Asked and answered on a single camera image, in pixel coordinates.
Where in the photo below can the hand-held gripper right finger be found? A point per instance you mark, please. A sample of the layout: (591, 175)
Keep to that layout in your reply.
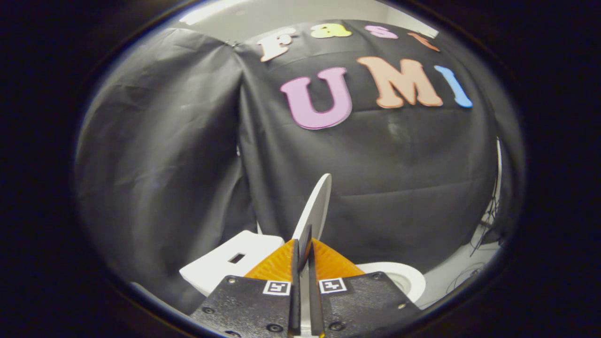
(314, 305)

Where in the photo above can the black backdrop cloth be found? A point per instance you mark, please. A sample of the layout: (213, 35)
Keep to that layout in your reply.
(159, 155)
(399, 188)

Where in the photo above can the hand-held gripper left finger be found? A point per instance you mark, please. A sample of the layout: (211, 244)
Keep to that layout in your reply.
(296, 300)

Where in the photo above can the white toilet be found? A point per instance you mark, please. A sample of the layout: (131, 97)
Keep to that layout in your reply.
(409, 278)

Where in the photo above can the white toilet tank lid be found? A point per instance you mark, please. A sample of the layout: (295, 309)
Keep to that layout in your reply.
(218, 268)

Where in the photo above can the black light stand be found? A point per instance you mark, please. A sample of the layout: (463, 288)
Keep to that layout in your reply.
(491, 214)

